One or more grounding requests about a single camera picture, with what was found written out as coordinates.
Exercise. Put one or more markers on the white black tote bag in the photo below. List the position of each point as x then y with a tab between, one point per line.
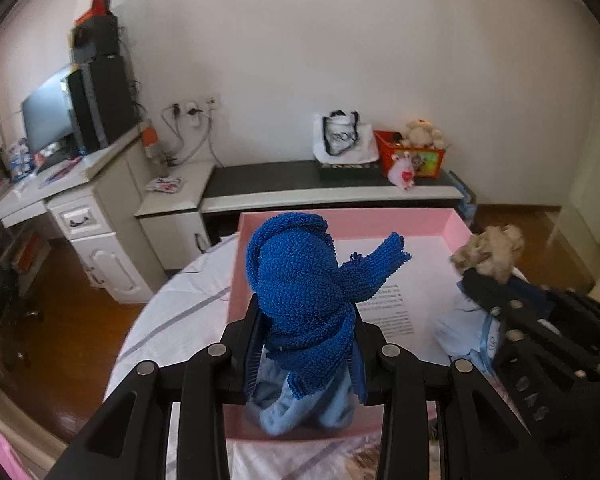
342	138

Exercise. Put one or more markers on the pink cardboard box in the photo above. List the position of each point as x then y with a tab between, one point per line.
409	302

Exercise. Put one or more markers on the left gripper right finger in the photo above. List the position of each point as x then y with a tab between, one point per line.
480	436

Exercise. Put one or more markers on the orange capped bottle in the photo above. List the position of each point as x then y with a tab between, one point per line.
151	143

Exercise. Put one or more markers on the black keyboard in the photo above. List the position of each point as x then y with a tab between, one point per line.
57	157

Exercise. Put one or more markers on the wall power outlets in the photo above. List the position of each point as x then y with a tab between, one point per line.
201	105

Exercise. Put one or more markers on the beige plush toy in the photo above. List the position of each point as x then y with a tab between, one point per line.
423	134

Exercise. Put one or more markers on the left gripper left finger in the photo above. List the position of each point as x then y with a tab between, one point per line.
127	438

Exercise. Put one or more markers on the red toy storage box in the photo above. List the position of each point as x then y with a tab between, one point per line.
427	162

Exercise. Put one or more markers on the black speaker box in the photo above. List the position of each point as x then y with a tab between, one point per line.
94	38

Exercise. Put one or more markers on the black computer monitor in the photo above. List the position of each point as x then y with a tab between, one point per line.
47	115

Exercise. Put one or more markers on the pink heart plush toy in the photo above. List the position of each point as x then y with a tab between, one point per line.
402	172

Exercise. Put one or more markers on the black office chair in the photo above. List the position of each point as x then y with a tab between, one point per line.
17	316

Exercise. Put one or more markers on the black computer tower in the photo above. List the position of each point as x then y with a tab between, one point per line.
102	107

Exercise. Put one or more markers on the small white side cabinet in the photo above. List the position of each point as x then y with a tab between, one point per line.
172	222

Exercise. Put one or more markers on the white desk with drawers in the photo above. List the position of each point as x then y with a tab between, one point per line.
94	208

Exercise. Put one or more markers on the beige stocking ball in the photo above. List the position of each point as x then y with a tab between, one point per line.
493	253

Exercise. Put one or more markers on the light blue fleece sock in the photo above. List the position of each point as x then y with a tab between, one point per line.
275	410

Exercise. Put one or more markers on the pink packet on cabinet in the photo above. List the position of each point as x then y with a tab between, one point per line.
166	185

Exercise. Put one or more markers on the black white tv bench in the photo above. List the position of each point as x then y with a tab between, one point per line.
231	191

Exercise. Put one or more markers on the blue carton beside bench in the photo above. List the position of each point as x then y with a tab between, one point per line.
467	208

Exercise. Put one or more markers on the royal blue knitted item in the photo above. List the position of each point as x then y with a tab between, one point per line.
311	298

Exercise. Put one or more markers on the blue printed baby cloth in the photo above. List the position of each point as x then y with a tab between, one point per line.
468	332

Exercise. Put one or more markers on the red white paper bag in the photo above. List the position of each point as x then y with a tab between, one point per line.
86	9

